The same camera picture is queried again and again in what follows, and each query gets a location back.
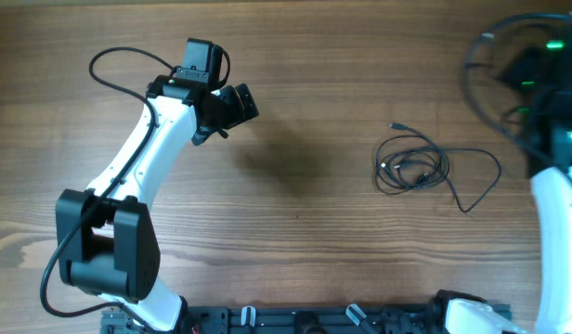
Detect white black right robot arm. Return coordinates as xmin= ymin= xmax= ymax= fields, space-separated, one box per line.
xmin=491 ymin=13 xmax=572 ymax=333

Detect black cable bundle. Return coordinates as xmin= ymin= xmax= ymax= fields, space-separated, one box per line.
xmin=372 ymin=122 xmax=502 ymax=213

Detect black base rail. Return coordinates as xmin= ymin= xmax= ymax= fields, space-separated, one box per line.
xmin=99 ymin=303 xmax=510 ymax=334

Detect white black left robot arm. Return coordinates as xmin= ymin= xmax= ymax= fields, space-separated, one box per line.
xmin=39 ymin=38 xmax=259 ymax=333

